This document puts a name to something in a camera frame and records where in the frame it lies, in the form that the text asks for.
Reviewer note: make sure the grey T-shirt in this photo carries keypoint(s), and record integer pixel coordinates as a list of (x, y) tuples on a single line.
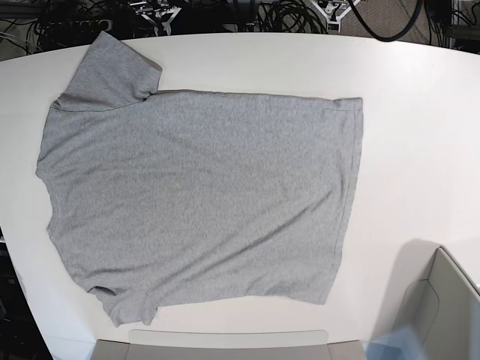
[(164, 198)]

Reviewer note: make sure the grey chair back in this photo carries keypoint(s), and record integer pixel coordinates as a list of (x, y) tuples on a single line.
[(143, 344)]

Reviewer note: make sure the grey bin right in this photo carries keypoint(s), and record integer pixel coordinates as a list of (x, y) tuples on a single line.
[(439, 315)]

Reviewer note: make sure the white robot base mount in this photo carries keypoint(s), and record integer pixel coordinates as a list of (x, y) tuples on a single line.
[(333, 12), (158, 13)]

